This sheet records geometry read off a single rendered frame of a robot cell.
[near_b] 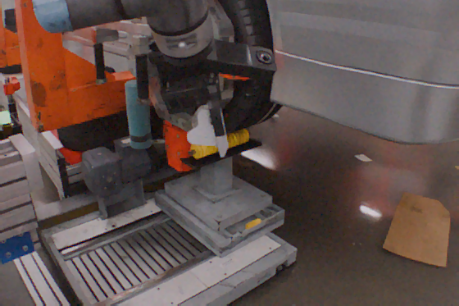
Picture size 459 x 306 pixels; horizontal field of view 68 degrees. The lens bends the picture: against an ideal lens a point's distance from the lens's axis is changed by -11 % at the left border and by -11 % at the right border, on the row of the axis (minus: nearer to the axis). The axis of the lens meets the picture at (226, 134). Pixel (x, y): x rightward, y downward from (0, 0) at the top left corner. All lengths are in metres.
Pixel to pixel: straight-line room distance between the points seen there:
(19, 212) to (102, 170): 0.78
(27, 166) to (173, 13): 0.53
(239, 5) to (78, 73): 0.83
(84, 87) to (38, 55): 0.25
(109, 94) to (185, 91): 1.25
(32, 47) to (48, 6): 1.18
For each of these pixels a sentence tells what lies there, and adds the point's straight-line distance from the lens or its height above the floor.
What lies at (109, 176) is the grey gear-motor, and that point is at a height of 0.33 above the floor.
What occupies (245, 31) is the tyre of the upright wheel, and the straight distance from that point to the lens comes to 1.16.
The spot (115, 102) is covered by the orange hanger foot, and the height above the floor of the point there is 0.58.
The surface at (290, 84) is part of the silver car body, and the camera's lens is 1.07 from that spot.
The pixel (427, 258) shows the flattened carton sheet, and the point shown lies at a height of 0.01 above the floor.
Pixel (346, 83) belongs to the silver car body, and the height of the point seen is 0.86.
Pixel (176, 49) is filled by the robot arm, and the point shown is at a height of 1.01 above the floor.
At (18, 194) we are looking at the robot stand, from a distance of 0.86.
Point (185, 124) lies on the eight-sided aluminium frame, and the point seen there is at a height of 0.61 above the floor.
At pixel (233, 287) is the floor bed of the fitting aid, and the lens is 1.41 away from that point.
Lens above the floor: 1.08
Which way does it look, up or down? 22 degrees down
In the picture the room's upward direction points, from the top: straight up
